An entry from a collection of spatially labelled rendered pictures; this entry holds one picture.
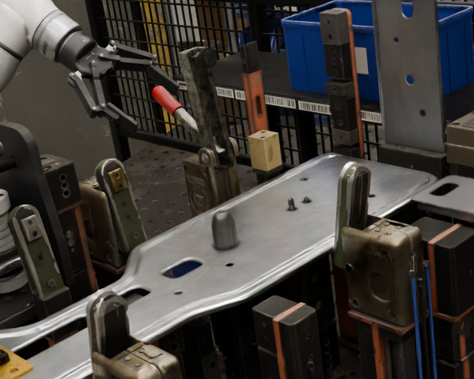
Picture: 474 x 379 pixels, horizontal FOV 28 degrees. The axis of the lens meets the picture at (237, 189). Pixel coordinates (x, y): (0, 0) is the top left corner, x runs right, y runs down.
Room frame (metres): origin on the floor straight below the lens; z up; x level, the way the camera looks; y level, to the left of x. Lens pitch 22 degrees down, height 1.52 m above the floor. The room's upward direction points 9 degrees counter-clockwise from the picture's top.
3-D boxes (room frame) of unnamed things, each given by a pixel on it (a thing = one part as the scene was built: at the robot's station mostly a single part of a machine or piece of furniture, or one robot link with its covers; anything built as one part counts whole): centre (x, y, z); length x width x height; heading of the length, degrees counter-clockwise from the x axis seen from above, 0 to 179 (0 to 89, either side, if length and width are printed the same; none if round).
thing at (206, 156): (1.29, 0.04, 1.06); 0.03 x 0.01 x 0.03; 40
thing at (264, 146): (1.35, -0.05, 0.88); 0.04 x 0.04 x 0.36; 40
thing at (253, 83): (1.39, -0.05, 0.95); 0.03 x 0.01 x 0.50; 130
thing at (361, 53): (1.63, -0.28, 1.10); 0.30 x 0.17 x 0.13; 41
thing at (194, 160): (1.33, 0.04, 0.88); 0.07 x 0.06 x 0.35; 40
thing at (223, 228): (1.12, 0.02, 1.02); 0.03 x 0.03 x 0.07
